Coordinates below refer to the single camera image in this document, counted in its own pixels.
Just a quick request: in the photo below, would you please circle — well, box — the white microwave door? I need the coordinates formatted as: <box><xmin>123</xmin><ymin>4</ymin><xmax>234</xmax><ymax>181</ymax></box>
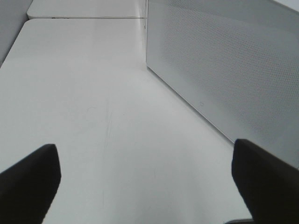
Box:
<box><xmin>146</xmin><ymin>0</ymin><xmax>299</xmax><ymax>167</ymax></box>

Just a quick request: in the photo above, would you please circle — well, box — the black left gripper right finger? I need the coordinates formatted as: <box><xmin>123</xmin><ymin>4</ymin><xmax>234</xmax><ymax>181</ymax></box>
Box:
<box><xmin>231</xmin><ymin>139</ymin><xmax>299</xmax><ymax>224</ymax></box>

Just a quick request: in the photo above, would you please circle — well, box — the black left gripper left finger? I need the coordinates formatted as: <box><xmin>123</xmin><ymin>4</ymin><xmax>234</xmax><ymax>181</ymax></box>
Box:
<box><xmin>0</xmin><ymin>144</ymin><xmax>61</xmax><ymax>224</ymax></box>

